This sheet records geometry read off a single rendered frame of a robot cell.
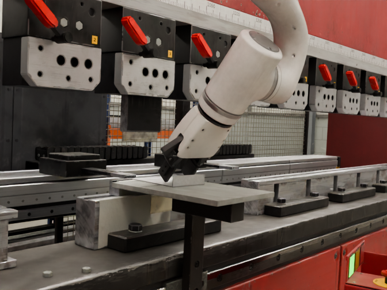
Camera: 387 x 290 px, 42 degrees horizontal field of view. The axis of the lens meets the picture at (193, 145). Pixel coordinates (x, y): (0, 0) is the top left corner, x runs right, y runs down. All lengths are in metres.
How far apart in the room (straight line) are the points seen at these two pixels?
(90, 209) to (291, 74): 0.45
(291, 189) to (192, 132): 0.71
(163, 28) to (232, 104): 0.27
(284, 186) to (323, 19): 0.54
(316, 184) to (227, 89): 0.89
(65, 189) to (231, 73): 0.57
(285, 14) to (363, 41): 1.09
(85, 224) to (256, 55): 0.46
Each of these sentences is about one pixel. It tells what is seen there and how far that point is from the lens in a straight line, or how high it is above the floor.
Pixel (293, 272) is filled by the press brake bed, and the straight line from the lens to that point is 1.40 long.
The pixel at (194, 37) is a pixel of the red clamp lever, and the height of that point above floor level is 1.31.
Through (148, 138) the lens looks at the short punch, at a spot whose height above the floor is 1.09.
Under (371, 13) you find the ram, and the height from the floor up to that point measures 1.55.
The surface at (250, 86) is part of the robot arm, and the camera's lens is 0.88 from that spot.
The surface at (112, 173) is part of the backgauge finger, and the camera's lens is 1.14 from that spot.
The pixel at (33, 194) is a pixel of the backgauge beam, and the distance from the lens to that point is 1.22.
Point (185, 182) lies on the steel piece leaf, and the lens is 1.00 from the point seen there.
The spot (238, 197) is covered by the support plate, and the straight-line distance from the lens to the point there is 0.89.
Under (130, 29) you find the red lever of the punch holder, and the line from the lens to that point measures 0.97.
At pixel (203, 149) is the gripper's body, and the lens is 0.97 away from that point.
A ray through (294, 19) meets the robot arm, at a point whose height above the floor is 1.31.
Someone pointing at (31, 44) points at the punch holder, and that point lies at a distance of 0.87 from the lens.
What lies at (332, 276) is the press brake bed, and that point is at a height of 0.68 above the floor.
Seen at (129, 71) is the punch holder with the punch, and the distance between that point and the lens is 1.00.
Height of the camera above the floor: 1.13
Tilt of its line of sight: 3 degrees down
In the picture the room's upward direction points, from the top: 3 degrees clockwise
